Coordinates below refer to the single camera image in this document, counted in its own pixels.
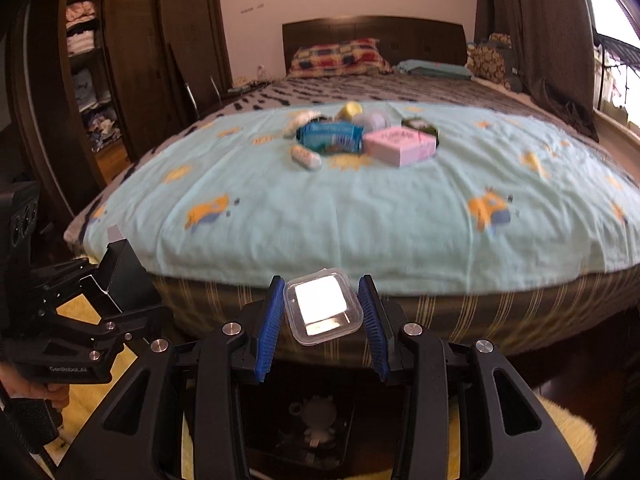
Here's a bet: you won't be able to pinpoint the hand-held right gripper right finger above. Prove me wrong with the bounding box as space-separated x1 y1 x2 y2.
357 274 586 480

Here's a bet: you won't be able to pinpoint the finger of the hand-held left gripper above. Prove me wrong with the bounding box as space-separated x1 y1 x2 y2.
52 304 174 357
31 260 110 313

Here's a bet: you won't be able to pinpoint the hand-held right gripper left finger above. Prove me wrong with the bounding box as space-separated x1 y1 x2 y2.
55 274 287 480

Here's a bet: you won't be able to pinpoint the black box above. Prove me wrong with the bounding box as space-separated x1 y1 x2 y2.
106 225 168 313

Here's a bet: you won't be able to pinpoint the clear plastic container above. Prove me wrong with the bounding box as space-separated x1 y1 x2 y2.
283 267 364 346

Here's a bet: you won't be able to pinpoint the black bin with bear print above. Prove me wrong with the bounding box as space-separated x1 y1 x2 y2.
240 382 357 468

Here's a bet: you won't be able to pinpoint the white yarn ball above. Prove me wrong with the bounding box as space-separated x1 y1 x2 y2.
282 109 326 138

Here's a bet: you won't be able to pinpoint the person's left hand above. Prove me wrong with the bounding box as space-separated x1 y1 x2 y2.
0 362 69 412

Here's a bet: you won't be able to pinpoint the light blue printed blanket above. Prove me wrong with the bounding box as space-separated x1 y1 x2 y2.
82 102 640 296

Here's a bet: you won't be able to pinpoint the dark printed folded clothes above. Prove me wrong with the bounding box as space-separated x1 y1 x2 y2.
82 107 123 152

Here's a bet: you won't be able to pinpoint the white capsule-shaped bottle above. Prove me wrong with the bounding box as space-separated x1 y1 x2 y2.
291 145 322 171

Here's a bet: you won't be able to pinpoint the pink box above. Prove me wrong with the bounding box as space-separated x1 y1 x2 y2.
362 126 437 167

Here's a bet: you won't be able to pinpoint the light blue folded clothes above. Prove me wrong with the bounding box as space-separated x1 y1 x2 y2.
72 67 113 111

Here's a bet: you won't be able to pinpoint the blue snack packet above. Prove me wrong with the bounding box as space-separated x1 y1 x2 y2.
296 121 365 155

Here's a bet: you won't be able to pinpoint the green and black round tin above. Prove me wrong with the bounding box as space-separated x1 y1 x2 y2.
401 117 441 148

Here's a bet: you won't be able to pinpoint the white round jar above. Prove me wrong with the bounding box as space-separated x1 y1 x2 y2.
352 111 390 131

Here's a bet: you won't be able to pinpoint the yellow fluffy rug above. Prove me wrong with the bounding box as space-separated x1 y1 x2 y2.
47 345 599 480

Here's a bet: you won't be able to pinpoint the chrome tube chair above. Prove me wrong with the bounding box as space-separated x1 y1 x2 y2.
181 76 224 117

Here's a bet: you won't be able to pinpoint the dark wooden wardrobe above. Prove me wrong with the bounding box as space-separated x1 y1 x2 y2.
10 0 233 221

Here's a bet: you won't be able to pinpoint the pale folded clothes stack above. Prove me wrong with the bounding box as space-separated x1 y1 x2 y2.
67 1 99 56

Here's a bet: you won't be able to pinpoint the teal pillow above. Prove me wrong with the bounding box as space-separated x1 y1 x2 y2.
393 59 475 80

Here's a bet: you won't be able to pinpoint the plaid pillow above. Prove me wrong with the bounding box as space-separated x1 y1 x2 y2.
289 37 394 78

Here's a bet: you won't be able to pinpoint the patterned cushion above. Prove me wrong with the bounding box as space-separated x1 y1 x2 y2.
467 32 521 92

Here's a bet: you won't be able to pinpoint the dark wooden headboard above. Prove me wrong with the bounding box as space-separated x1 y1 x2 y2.
282 15 468 77

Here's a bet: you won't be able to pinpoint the dark brown curtain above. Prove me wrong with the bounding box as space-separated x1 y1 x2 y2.
475 0 601 143

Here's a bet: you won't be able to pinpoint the window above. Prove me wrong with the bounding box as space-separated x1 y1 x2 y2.
582 0 640 141

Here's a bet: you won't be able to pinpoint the white bedside cables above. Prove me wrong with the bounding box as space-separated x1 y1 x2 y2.
227 76 273 95

